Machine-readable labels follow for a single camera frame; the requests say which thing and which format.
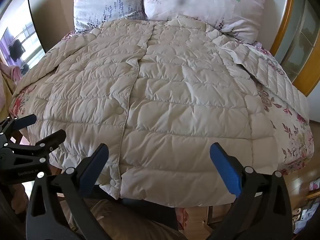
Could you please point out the wooden shelf with items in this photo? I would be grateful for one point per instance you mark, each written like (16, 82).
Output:
(308, 205)

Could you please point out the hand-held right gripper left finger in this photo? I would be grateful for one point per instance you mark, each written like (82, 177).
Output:
(93, 170)

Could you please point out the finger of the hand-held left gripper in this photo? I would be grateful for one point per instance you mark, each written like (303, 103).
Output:
(23, 121)
(51, 140)

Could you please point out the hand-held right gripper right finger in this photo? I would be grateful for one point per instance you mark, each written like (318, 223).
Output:
(225, 170)

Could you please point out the tree print pillow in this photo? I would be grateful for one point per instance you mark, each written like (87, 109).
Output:
(107, 2)

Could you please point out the floral bed sheet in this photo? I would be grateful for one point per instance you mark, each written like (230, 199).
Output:
(295, 135)

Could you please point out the pink cloth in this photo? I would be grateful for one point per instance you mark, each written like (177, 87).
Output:
(13, 73)

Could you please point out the cream quilted duvet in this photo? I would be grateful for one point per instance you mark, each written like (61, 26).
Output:
(175, 105)

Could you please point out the pink flower print pillow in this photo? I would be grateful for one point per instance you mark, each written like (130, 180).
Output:
(212, 2)

